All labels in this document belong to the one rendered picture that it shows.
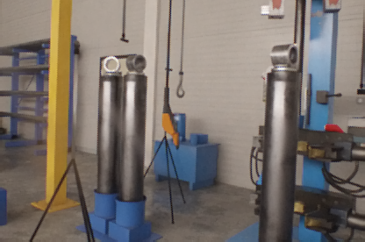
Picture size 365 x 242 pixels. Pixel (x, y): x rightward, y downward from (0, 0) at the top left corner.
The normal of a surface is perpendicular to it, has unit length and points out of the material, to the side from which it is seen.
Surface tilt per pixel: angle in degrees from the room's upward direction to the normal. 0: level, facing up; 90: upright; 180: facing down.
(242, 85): 90
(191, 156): 90
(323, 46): 90
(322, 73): 90
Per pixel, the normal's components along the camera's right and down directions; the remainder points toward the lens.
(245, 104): -0.64, 0.00
